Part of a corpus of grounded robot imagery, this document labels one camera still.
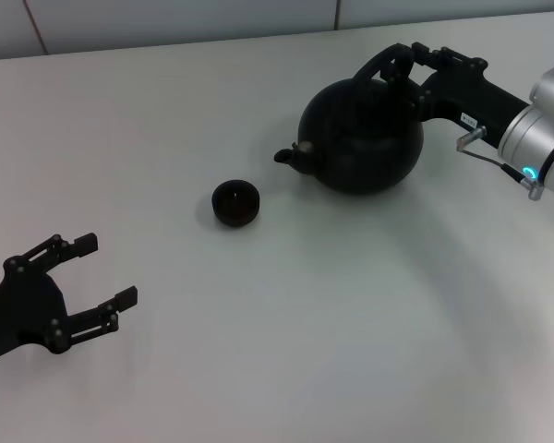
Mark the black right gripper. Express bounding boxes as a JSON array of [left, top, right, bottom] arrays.
[[381, 41, 531, 150]]

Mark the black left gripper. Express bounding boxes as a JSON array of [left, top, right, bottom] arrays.
[[0, 232, 139, 366]]

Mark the black round teapot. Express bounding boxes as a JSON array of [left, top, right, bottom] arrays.
[[272, 42, 427, 196]]

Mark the small dark teacup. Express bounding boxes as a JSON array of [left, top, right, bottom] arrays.
[[211, 179, 263, 229]]

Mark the thin right gripper cable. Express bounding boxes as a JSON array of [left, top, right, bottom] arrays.
[[455, 125, 544, 201]]

